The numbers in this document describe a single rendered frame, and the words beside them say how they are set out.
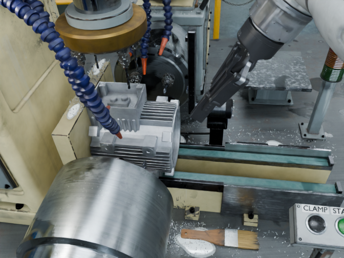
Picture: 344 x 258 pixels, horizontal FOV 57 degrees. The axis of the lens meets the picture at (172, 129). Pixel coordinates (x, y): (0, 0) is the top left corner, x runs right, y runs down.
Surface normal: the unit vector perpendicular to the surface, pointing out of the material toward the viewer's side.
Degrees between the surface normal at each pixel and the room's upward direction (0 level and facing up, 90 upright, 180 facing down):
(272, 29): 90
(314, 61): 0
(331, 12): 81
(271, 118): 0
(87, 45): 90
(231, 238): 0
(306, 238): 22
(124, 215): 32
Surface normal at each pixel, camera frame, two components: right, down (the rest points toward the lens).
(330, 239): -0.10, -0.43
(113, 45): 0.40, 0.60
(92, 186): -0.01, -0.73
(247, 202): -0.15, 0.67
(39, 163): 0.99, 0.07
